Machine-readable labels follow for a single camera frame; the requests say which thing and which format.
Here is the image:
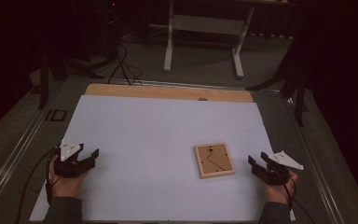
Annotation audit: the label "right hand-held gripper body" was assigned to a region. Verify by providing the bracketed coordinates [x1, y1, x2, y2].
[255, 150, 305, 187]

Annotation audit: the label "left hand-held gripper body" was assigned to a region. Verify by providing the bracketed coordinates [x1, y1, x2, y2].
[54, 139, 93, 179]

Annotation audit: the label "wooden picture frame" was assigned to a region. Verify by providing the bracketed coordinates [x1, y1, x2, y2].
[194, 142, 236, 179]

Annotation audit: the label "person's right hand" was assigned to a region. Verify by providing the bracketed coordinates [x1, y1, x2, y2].
[262, 170, 299, 205]

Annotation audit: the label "person's left hand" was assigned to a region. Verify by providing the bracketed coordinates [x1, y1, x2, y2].
[48, 155, 88, 200]

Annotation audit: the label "black floor socket plate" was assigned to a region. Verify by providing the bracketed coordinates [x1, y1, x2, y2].
[45, 108, 68, 123]

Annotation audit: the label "white table sheet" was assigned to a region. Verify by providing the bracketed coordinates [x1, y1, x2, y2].
[29, 94, 296, 222]

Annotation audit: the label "black metal stand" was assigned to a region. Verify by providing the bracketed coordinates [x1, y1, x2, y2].
[245, 27, 310, 127]

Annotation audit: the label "dark equipment with red light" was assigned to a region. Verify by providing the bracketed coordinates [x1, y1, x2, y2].
[104, 0, 121, 62]

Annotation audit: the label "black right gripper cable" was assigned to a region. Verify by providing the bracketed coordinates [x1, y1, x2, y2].
[282, 174, 317, 224]

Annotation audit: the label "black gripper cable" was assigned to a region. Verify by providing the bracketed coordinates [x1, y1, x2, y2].
[282, 174, 317, 224]
[14, 146, 62, 224]

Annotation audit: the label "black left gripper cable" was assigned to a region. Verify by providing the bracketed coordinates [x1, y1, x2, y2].
[14, 146, 62, 224]

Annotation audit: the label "metal floor rail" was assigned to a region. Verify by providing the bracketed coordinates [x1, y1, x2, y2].
[282, 94, 347, 224]
[0, 79, 63, 216]
[110, 77, 282, 93]

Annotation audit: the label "black floor cables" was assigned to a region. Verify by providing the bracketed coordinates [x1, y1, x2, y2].
[106, 41, 145, 87]

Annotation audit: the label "white metal table frame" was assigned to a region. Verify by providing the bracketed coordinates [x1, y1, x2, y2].
[162, 0, 255, 79]

